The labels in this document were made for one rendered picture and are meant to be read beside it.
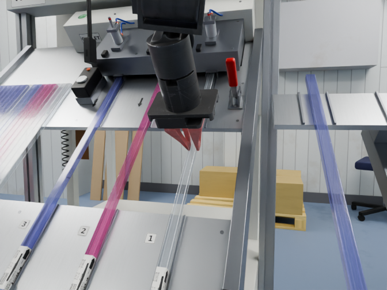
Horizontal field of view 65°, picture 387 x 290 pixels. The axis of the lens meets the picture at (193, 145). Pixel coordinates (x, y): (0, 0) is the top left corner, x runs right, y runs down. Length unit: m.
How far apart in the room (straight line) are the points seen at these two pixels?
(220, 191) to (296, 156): 1.04
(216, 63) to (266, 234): 0.46
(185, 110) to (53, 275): 0.30
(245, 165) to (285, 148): 3.27
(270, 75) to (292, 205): 2.16
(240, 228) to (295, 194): 2.42
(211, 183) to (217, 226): 2.86
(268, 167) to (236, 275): 0.44
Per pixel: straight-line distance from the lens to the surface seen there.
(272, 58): 0.80
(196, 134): 0.47
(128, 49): 0.74
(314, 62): 3.53
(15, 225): 0.58
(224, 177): 3.26
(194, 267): 0.42
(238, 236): 0.42
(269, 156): 0.80
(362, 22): 3.68
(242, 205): 0.44
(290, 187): 2.82
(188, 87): 0.43
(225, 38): 0.68
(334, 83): 3.80
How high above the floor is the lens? 1.00
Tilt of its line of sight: 5 degrees down
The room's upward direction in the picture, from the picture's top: straight up
